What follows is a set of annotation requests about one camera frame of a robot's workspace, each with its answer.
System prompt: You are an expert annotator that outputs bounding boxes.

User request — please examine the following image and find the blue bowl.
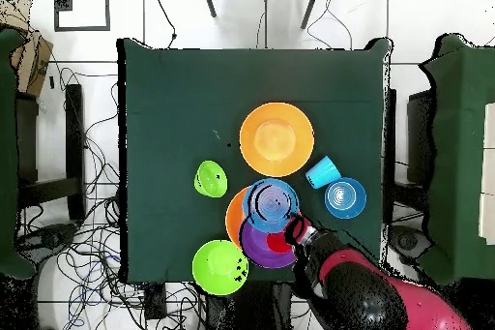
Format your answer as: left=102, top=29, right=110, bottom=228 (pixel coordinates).
left=241, top=177, right=301, bottom=235
left=324, top=176, right=367, bottom=220

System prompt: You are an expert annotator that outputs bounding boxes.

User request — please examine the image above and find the large orange bowl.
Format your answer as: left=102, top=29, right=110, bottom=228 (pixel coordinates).
left=224, top=186, right=252, bottom=248
left=238, top=102, right=316, bottom=179

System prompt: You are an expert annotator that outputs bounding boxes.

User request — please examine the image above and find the black floor frame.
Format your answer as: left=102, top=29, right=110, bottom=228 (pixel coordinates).
left=52, top=0, right=112, bottom=33

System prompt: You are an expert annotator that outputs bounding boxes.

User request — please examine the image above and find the black power strip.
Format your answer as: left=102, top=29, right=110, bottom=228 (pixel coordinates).
left=143, top=282, right=168, bottom=320

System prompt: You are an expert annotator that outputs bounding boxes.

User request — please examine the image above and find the small green bowl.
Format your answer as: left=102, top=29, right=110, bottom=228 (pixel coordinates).
left=193, top=160, right=229, bottom=199

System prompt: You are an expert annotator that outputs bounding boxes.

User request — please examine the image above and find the red cup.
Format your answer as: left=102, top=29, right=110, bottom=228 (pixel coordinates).
left=265, top=231, right=294, bottom=255

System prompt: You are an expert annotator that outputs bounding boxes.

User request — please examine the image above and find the black metal stand frame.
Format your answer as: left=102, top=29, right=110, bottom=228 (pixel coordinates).
left=15, top=83, right=88, bottom=223

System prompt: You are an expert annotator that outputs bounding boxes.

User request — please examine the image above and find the purple bowl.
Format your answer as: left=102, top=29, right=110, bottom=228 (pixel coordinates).
left=239, top=217, right=299, bottom=270

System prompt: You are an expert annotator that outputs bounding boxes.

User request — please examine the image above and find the black pedestal foot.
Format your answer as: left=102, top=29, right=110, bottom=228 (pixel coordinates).
left=16, top=223, right=80, bottom=265
left=388, top=225, right=432, bottom=259

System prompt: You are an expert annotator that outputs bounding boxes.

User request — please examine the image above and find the black cable with connector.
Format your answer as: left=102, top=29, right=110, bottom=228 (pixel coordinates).
left=151, top=0, right=178, bottom=49

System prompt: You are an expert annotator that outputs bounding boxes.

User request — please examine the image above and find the white box stack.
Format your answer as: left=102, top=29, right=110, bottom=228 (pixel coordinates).
left=478, top=102, right=495, bottom=246

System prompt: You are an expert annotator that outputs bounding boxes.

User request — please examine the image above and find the black tripod leg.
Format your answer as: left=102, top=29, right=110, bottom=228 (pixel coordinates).
left=300, top=0, right=323, bottom=30
left=199, top=0, right=218, bottom=18

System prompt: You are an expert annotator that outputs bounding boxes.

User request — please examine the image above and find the large green bowl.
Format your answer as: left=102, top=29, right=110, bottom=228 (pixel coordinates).
left=191, top=239, right=250, bottom=296

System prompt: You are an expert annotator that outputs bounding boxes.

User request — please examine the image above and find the cardboard box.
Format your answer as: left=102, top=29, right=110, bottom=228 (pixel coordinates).
left=0, top=0, right=54, bottom=99

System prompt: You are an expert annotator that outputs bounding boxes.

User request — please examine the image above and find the blue cup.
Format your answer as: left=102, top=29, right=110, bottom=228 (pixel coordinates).
left=305, top=154, right=342, bottom=191

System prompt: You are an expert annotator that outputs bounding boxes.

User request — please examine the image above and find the dark green covered table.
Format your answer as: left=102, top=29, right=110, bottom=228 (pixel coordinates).
left=0, top=28, right=38, bottom=281
left=419, top=33, right=495, bottom=285

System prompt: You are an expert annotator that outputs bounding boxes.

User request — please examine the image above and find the dark green table cloth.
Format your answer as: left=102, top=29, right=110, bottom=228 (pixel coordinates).
left=117, top=37, right=393, bottom=285

